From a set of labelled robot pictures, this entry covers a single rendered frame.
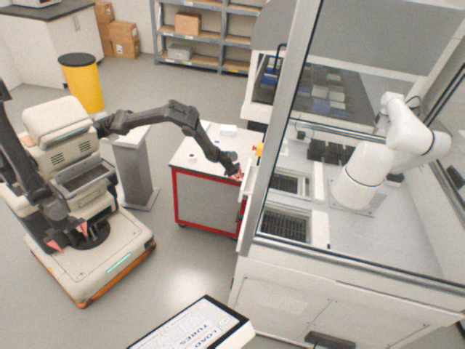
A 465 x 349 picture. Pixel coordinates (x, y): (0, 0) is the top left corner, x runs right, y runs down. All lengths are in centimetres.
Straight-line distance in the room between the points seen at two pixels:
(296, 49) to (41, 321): 214
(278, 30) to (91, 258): 196
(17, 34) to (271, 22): 357
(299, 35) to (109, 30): 525
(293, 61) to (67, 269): 182
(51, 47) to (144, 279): 337
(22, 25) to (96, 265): 345
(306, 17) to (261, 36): 141
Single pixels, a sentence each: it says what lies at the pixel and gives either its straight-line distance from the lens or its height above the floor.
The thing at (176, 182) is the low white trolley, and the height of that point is 57.
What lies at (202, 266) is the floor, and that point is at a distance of 220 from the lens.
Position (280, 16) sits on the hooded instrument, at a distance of 198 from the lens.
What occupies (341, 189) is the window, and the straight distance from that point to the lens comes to 85.
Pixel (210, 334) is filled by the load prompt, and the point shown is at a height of 115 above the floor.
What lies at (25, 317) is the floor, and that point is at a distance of 234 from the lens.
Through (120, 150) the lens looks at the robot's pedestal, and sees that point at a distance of 219.
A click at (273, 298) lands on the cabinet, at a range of 150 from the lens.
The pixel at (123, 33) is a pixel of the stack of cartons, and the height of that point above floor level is 44.
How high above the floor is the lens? 195
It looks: 42 degrees down
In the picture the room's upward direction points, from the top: 9 degrees clockwise
